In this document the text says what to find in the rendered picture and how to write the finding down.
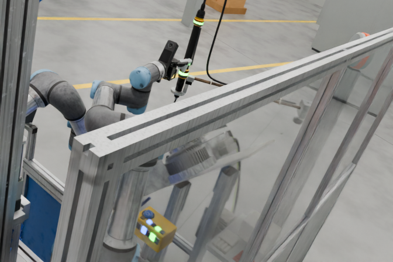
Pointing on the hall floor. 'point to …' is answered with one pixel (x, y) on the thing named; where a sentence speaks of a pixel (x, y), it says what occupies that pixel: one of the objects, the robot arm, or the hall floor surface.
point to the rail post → (24, 183)
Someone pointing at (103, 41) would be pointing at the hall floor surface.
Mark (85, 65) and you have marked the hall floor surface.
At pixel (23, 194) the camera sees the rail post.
